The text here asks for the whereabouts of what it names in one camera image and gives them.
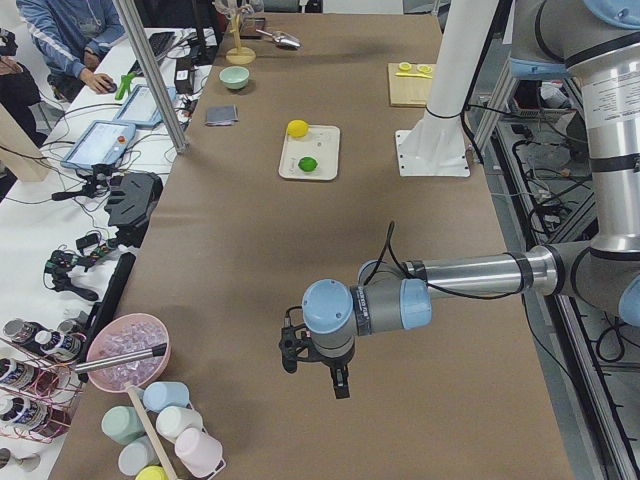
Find black device holder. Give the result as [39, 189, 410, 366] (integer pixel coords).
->
[104, 172, 163, 249]

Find white rabbit tray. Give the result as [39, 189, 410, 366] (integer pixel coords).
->
[278, 125, 341, 181]

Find blue teach pendant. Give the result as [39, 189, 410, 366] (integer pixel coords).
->
[113, 84, 162, 128]
[60, 120, 136, 172]

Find wooden cutting board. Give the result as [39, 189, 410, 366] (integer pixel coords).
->
[387, 62, 435, 107]

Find metal scoop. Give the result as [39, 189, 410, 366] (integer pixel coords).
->
[257, 29, 302, 50]

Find white cup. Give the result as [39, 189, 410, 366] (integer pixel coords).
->
[155, 406, 204, 444]

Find yellow lemon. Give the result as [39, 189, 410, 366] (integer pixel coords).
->
[286, 119, 310, 138]

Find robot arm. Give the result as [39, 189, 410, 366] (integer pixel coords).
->
[279, 1, 639, 398]

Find pink cup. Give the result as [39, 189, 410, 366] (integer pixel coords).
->
[174, 427, 226, 478]

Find aluminium frame post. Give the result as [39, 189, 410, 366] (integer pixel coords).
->
[114, 0, 187, 154]

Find yellow cup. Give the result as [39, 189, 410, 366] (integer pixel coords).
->
[135, 465, 169, 480]

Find wooden mug tree stand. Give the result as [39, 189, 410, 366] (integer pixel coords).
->
[226, 6, 256, 65]

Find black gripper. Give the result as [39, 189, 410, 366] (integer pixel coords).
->
[278, 307, 355, 399]

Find light blue cup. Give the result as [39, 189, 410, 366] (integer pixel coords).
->
[143, 381, 190, 413]

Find grey blue cup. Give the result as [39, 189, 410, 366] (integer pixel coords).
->
[118, 436, 160, 477]

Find green lime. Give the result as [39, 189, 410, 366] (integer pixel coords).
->
[297, 156, 318, 173]

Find metal tongs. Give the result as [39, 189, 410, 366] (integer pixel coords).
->
[71, 343, 168, 374]

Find mint green cup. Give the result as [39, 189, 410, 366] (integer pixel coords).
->
[101, 406, 145, 446]

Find pink bowl with ice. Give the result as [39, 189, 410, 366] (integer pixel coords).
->
[86, 313, 171, 393]

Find yellow plastic knife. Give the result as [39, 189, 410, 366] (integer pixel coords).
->
[394, 72, 433, 79]

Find copper wire bottle rack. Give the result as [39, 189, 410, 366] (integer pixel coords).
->
[1, 339, 83, 443]

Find mint green bowl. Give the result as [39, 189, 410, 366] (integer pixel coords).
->
[219, 66, 250, 90]

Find seated person in blue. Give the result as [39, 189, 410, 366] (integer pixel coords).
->
[16, 0, 124, 102]

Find grey folded cloth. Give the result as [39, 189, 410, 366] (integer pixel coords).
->
[205, 105, 238, 126]

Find black framed tray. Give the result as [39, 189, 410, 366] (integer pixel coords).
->
[240, 17, 266, 40]

